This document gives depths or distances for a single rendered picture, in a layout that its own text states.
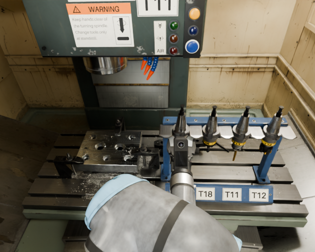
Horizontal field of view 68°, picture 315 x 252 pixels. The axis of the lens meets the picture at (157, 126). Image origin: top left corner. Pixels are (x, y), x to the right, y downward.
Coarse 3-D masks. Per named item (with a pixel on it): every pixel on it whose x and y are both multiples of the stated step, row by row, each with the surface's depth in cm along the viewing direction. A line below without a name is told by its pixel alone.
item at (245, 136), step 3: (234, 126) 87; (234, 129) 86; (249, 129) 86; (234, 132) 85; (237, 132) 84; (249, 132) 84; (234, 135) 86; (237, 135) 84; (240, 135) 85; (243, 135) 84; (246, 135) 83; (237, 138) 85; (240, 138) 85; (243, 138) 85; (246, 138) 85
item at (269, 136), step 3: (264, 126) 87; (264, 129) 85; (264, 132) 85; (267, 132) 84; (279, 132) 84; (267, 135) 84; (270, 135) 83; (273, 135) 83; (276, 135) 84; (279, 135) 83; (267, 138) 85; (270, 138) 84; (273, 138) 85; (276, 138) 84
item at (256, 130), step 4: (252, 128) 87; (256, 128) 87; (260, 128) 87; (252, 132) 86; (256, 132) 86; (260, 132) 86; (252, 136) 84; (256, 136) 84; (260, 136) 84; (264, 136) 84
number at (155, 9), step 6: (156, 0) 55; (162, 0) 55; (168, 0) 55; (174, 0) 55; (156, 6) 56; (162, 6) 56; (168, 6) 56; (174, 6) 55; (156, 12) 56; (162, 12) 56; (168, 12) 56; (174, 12) 56
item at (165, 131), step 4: (160, 124) 91; (164, 124) 90; (168, 124) 90; (160, 128) 89; (164, 128) 89; (168, 128) 89; (160, 132) 87; (164, 132) 87; (168, 132) 87; (172, 132) 87; (160, 136) 86; (164, 136) 85; (168, 136) 85
